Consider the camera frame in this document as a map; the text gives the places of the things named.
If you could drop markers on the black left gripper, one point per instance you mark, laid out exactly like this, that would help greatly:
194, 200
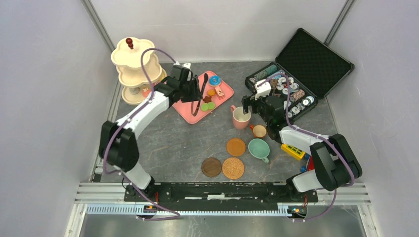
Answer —
196, 95

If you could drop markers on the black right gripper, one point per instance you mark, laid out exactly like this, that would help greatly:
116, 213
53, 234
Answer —
247, 101

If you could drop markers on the blue donut toy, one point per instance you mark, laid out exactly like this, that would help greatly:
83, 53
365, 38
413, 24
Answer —
215, 81

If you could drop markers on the small pink cupcake toy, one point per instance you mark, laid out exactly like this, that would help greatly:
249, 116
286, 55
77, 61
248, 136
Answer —
145, 90

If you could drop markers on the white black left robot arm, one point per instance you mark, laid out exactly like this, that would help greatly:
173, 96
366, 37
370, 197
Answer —
118, 140

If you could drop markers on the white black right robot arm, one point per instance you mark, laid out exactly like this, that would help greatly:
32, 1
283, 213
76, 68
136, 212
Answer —
335, 163

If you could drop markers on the brown star cookie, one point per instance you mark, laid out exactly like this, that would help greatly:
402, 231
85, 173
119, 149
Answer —
207, 99

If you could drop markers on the orange flower cookie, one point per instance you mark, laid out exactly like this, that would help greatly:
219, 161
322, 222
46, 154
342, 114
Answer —
211, 92

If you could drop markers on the pink serving tray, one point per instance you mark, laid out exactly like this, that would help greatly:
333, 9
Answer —
186, 109

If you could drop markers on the green round cookie left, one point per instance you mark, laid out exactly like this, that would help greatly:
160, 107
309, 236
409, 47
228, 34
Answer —
204, 107

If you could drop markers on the green round cookie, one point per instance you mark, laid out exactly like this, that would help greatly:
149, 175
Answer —
204, 107
211, 105

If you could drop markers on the green round cookie right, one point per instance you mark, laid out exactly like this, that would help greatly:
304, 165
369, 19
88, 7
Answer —
211, 105

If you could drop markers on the pink slice cake toy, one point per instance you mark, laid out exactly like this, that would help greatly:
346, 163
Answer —
219, 92

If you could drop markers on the pink mug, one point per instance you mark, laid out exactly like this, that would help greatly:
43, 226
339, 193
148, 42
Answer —
239, 118

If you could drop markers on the small orange cup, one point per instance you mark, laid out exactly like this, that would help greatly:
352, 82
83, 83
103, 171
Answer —
258, 131

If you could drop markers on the teal green cup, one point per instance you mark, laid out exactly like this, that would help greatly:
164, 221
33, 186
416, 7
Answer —
259, 149

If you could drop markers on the orange round coaster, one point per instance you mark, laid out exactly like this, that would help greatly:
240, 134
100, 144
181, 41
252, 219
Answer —
236, 147

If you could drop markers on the black poker chip case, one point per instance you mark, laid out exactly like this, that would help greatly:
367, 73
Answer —
315, 67

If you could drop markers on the yellow toy block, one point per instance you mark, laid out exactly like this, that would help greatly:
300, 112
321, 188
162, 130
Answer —
293, 151

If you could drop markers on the woven tan round coaster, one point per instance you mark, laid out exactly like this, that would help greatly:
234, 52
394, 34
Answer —
233, 168

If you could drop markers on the dark brown round coaster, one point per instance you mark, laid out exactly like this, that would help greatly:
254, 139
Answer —
211, 167

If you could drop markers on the red toy block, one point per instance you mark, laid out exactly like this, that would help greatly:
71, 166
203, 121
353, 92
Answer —
310, 165

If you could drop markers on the cream three-tier dessert stand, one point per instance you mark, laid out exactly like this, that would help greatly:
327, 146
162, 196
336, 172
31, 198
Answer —
132, 68

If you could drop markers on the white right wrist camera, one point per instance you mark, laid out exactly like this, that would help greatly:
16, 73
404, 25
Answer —
263, 88

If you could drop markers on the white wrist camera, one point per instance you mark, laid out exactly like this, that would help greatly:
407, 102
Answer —
188, 66
263, 88

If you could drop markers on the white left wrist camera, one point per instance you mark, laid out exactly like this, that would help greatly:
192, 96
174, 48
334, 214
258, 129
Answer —
188, 66

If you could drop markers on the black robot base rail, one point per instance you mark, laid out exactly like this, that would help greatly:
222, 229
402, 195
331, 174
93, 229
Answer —
172, 200

